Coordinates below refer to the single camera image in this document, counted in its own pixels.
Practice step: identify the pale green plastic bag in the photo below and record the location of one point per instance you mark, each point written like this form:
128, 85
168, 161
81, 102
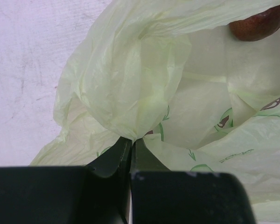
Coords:
168, 71

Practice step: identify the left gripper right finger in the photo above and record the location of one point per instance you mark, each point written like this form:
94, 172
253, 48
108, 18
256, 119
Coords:
162, 196

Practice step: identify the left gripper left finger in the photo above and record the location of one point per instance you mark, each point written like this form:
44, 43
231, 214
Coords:
90, 194

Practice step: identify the dark red plum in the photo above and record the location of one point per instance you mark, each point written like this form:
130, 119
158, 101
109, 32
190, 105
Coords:
257, 27

